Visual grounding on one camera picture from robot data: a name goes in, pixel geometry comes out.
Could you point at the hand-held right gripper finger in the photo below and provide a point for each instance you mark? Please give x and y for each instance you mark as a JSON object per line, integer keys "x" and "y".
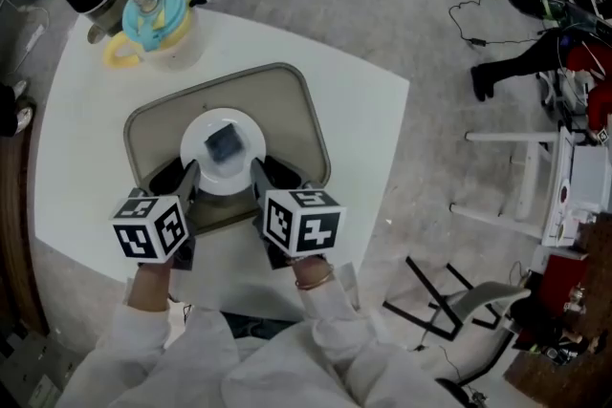
{"x": 260, "y": 179}
{"x": 287, "y": 172}

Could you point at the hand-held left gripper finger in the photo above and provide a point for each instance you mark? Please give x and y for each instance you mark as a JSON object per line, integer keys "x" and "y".
{"x": 167, "y": 177}
{"x": 192, "y": 181}

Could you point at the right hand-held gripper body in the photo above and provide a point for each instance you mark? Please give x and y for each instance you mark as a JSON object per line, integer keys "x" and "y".
{"x": 306, "y": 224}

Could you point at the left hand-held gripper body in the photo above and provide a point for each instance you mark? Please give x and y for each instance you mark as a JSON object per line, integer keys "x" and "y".
{"x": 143, "y": 229}

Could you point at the white round plate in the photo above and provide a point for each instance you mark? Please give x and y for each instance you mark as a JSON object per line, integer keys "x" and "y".
{"x": 225, "y": 179}

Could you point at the small dark blue item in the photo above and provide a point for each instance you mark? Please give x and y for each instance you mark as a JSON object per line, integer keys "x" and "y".
{"x": 225, "y": 143}

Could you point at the person's left forearm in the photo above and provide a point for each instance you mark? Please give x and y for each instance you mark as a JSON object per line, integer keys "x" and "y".
{"x": 138, "y": 325}

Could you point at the person's right forearm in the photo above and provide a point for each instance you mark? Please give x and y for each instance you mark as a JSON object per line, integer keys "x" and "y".
{"x": 330, "y": 315}

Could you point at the beige plastic tray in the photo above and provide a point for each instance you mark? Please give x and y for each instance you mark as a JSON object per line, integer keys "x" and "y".
{"x": 287, "y": 110}

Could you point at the brown wooden cabinet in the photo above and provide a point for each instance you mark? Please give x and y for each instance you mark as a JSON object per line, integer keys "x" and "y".
{"x": 16, "y": 229}

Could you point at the yellow mug with blue lid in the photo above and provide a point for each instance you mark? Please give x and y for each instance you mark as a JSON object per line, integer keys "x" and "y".
{"x": 165, "y": 33}

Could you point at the person's white-clothed body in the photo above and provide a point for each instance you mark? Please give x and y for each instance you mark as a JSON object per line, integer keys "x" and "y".
{"x": 268, "y": 368}

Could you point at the silver shoes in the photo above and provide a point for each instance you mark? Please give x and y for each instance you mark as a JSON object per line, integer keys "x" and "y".
{"x": 24, "y": 110}

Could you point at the white power strip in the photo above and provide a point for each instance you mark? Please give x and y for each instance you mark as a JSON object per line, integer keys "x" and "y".
{"x": 34, "y": 38}

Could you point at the grey office chair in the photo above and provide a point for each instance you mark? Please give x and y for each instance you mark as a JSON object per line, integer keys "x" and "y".
{"x": 483, "y": 306}

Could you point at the red box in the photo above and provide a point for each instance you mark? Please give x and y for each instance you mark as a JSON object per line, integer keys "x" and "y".
{"x": 564, "y": 282}

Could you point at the white side table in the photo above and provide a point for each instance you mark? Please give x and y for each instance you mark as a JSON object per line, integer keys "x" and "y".
{"x": 581, "y": 186}

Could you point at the black metal frame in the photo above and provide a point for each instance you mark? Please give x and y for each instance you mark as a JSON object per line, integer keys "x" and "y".
{"x": 430, "y": 310}

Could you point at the white frame stool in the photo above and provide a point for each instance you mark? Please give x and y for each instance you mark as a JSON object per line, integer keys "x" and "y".
{"x": 526, "y": 186}

